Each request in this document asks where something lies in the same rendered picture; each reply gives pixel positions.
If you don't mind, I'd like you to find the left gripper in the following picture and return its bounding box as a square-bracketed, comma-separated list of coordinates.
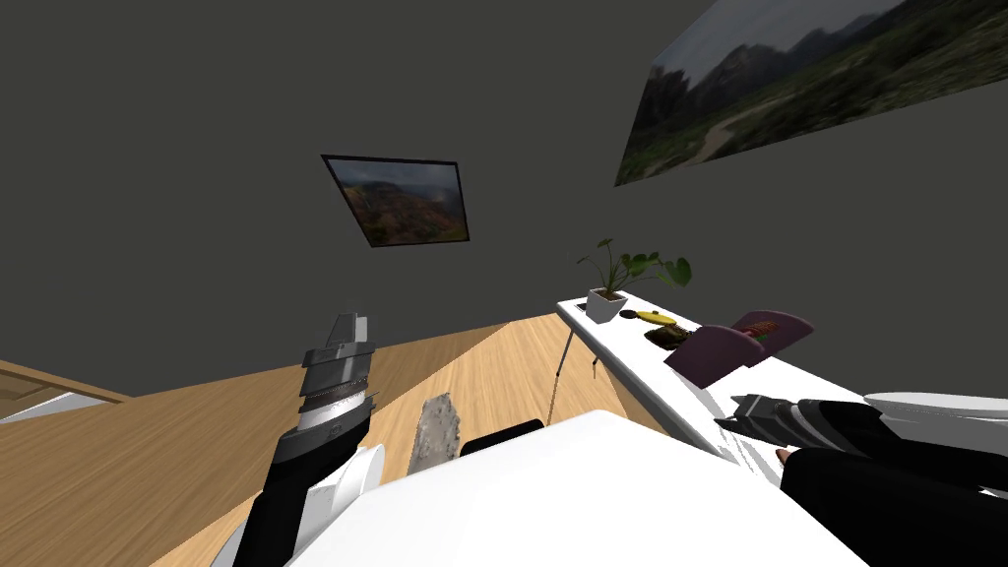
[301, 312, 375, 398]

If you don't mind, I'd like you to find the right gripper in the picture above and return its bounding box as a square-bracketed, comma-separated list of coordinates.
[712, 394, 798, 449]

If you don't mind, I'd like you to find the white table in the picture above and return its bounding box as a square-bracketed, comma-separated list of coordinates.
[554, 293, 1008, 505]

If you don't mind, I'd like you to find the dark brown bowl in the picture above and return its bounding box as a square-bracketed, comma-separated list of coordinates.
[643, 324, 695, 352]

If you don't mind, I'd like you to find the grey rough stone shape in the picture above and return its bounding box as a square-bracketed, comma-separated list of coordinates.
[405, 393, 463, 477]

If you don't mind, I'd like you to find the black-framed landscape picture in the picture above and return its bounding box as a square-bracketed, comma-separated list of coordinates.
[319, 153, 473, 249]

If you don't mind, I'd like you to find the white plate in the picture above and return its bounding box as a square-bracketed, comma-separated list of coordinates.
[861, 390, 1008, 423]

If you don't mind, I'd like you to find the green plant in white pot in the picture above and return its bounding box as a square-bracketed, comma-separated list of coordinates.
[575, 238, 694, 325]

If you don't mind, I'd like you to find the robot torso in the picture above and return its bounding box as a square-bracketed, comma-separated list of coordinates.
[287, 409, 869, 567]

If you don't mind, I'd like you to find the large mountain landscape picture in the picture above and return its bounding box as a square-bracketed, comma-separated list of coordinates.
[613, 0, 1008, 189]

